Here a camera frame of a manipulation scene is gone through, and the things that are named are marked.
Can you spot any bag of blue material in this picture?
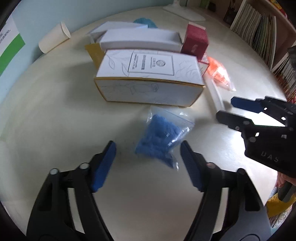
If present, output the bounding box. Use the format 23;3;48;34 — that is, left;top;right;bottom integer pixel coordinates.
135;106;195;170

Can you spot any dark red box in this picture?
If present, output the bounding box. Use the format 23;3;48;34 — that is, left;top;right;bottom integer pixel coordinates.
181;22;209;61

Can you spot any long white box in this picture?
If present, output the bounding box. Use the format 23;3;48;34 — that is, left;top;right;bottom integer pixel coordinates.
99;28;182;52

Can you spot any yellow plush toy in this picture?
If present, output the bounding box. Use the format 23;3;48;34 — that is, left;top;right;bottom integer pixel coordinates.
265;193;295;218

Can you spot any bag of orange material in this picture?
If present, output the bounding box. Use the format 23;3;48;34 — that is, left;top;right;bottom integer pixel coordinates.
206;57;236;92

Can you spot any small red-trimmed white box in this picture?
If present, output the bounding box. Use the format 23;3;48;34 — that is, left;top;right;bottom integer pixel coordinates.
198;52;210;76

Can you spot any row of books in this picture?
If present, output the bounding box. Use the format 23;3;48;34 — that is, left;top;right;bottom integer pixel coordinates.
230;1;277;68

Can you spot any wooden bookshelf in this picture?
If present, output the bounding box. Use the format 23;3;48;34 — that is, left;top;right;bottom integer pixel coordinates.
225;1;295;103

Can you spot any large white gold-trimmed box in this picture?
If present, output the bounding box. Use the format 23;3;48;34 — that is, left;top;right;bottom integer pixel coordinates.
94;49;205;107

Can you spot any white lamp base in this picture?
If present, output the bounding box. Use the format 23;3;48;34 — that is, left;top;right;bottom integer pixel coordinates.
163;0;206;22

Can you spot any blue round sponge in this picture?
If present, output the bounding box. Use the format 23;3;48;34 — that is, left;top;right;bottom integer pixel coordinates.
133;18;157;29

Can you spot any yellow envelope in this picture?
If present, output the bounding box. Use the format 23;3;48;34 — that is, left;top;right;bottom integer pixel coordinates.
85;43;105;69

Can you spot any white blue-sided box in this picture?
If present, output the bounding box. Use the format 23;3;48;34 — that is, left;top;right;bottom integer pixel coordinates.
87;21;148;44

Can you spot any white paper cup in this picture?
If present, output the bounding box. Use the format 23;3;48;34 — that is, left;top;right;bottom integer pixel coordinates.
38;22;71;54

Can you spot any green white wall poster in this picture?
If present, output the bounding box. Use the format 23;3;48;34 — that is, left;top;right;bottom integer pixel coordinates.
0;16;25;74

